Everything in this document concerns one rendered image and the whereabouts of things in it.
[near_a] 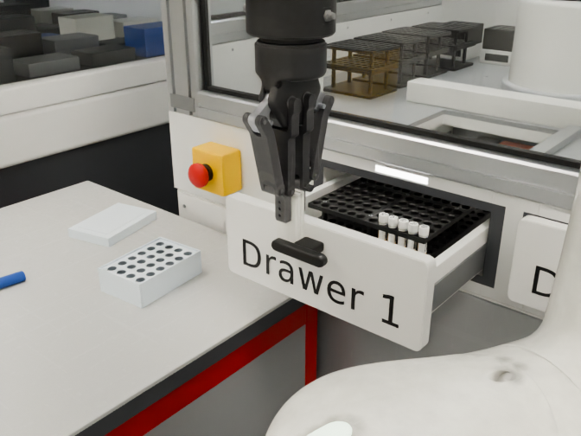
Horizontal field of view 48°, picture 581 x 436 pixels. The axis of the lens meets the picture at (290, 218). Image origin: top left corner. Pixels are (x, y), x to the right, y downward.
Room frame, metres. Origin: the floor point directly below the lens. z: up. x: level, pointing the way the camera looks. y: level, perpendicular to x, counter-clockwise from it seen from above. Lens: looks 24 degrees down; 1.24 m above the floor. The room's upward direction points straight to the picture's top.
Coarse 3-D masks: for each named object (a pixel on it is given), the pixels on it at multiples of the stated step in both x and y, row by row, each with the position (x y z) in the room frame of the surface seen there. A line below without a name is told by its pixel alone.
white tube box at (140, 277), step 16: (160, 240) 0.90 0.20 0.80; (128, 256) 0.85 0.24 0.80; (144, 256) 0.85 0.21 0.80; (160, 256) 0.85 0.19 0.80; (176, 256) 0.85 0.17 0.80; (192, 256) 0.85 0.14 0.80; (112, 272) 0.80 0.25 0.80; (128, 272) 0.80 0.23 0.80; (144, 272) 0.80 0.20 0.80; (160, 272) 0.80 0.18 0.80; (176, 272) 0.82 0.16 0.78; (192, 272) 0.85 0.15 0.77; (112, 288) 0.80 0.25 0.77; (128, 288) 0.78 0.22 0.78; (144, 288) 0.77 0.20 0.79; (160, 288) 0.79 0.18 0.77; (144, 304) 0.77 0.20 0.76
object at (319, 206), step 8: (320, 200) 0.81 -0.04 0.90; (320, 208) 0.79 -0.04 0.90; (328, 208) 0.78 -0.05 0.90; (336, 208) 0.79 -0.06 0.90; (344, 208) 0.79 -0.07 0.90; (344, 216) 0.77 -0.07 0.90; (352, 216) 0.76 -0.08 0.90; (360, 216) 0.77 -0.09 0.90; (368, 224) 0.74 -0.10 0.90; (376, 224) 0.74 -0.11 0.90; (392, 232) 0.72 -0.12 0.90; (400, 232) 0.71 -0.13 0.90; (416, 240) 0.70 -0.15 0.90; (424, 240) 0.69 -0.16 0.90
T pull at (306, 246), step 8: (272, 240) 0.67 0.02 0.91; (280, 240) 0.67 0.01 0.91; (304, 240) 0.67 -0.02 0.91; (312, 240) 0.67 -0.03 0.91; (272, 248) 0.67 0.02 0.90; (280, 248) 0.66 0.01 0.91; (288, 248) 0.65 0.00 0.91; (296, 248) 0.65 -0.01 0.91; (304, 248) 0.65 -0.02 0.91; (312, 248) 0.65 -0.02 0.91; (320, 248) 0.66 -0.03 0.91; (296, 256) 0.64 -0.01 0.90; (304, 256) 0.64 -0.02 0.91; (312, 256) 0.63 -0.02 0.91; (320, 256) 0.63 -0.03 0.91; (312, 264) 0.63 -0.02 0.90; (320, 264) 0.62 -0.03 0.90
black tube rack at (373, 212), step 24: (336, 192) 0.84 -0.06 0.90; (360, 192) 0.84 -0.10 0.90; (384, 192) 0.84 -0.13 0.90; (408, 192) 0.85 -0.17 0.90; (336, 216) 0.83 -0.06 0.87; (408, 216) 0.76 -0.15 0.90; (432, 216) 0.76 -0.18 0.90; (456, 216) 0.76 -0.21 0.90; (480, 216) 0.82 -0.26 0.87; (432, 240) 0.75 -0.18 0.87; (456, 240) 0.76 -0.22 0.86
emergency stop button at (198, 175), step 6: (192, 168) 0.97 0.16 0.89; (198, 168) 0.97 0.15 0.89; (204, 168) 0.97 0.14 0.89; (192, 174) 0.97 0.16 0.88; (198, 174) 0.96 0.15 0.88; (204, 174) 0.96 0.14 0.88; (192, 180) 0.97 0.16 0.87; (198, 180) 0.96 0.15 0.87; (204, 180) 0.96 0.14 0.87; (198, 186) 0.97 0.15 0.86; (204, 186) 0.97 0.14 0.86
